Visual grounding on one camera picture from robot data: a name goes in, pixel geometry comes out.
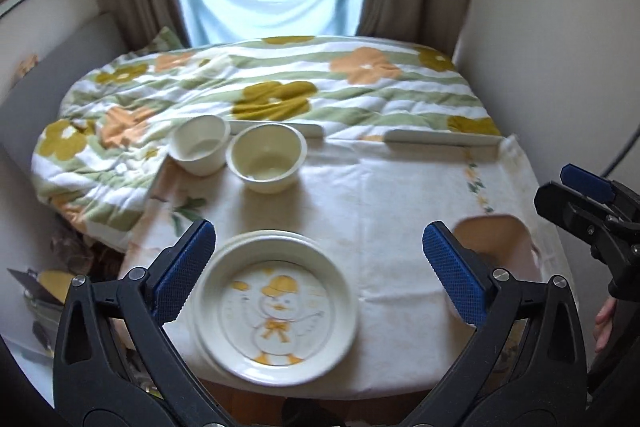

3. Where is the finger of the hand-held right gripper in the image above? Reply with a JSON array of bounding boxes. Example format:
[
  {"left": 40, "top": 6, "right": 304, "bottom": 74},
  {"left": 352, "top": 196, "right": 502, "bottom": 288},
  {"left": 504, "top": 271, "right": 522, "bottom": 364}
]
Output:
[
  {"left": 534, "top": 181, "right": 617, "bottom": 263},
  {"left": 560, "top": 164, "right": 618, "bottom": 204}
]

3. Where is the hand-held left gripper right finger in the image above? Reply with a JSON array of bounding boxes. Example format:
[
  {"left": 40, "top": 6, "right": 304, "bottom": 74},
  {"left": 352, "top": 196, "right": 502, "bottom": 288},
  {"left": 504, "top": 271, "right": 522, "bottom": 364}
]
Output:
[{"left": 420, "top": 221, "right": 587, "bottom": 427}]

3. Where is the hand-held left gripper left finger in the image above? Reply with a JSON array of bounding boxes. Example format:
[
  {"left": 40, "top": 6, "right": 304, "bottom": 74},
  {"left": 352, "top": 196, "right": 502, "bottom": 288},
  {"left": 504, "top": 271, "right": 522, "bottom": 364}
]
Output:
[{"left": 52, "top": 219, "right": 221, "bottom": 427}]

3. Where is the yellow cartoon plate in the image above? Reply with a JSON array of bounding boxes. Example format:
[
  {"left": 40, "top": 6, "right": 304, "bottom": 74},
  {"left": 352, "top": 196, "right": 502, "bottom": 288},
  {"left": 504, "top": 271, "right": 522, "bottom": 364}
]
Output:
[{"left": 191, "top": 229, "right": 306, "bottom": 348}]

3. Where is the white duck plate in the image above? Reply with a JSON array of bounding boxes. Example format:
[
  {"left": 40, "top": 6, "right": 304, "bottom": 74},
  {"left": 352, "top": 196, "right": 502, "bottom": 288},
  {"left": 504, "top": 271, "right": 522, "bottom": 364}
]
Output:
[{"left": 197, "top": 234, "right": 362, "bottom": 384}]

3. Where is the person's right forearm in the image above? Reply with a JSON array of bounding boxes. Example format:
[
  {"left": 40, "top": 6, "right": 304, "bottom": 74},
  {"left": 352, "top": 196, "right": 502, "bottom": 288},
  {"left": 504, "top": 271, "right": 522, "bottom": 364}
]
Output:
[{"left": 587, "top": 296, "right": 640, "bottom": 413}]

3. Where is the person's right hand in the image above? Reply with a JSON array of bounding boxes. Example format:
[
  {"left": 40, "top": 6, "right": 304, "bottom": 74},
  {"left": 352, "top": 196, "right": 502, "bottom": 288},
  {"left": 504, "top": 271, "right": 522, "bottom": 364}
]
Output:
[{"left": 595, "top": 297, "right": 619, "bottom": 354}]

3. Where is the dark patterned cloth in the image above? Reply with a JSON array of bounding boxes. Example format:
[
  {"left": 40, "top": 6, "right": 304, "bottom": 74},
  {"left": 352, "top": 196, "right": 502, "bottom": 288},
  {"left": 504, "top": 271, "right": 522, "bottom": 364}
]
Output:
[{"left": 50, "top": 227, "right": 126, "bottom": 280}]

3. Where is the white floral tablecloth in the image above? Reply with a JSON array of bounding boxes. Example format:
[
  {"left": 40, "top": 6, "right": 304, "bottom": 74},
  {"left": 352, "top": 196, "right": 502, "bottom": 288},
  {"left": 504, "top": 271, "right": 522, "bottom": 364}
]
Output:
[{"left": 117, "top": 134, "right": 576, "bottom": 400}]

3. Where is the yellow round object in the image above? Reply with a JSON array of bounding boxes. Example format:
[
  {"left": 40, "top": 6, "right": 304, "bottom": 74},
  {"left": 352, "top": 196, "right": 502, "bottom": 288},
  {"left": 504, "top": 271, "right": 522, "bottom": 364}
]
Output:
[{"left": 37, "top": 271, "right": 76, "bottom": 303}]

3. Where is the white cup left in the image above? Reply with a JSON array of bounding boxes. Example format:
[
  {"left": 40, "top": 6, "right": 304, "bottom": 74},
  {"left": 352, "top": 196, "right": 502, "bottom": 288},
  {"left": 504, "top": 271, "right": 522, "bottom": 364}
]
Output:
[{"left": 169, "top": 115, "right": 232, "bottom": 178}]

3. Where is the cream bowl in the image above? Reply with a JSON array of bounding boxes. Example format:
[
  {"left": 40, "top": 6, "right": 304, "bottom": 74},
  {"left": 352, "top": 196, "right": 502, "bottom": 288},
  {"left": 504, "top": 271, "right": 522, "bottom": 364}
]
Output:
[{"left": 226, "top": 123, "right": 308, "bottom": 195}]

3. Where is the green striped pillow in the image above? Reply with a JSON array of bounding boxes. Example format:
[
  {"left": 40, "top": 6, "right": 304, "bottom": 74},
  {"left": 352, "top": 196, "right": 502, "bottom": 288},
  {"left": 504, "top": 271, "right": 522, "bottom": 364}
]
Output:
[{"left": 140, "top": 26, "right": 186, "bottom": 55}]

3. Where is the floral striped blanket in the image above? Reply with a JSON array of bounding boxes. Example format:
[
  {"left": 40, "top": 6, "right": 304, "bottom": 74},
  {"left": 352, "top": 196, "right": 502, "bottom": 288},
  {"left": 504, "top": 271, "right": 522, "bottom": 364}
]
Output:
[{"left": 31, "top": 35, "right": 503, "bottom": 253}]

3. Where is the grey headboard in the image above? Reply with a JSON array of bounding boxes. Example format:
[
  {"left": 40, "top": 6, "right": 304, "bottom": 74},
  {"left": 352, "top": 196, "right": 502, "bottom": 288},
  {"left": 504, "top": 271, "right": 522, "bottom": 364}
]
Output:
[{"left": 0, "top": 11, "right": 131, "bottom": 168}]

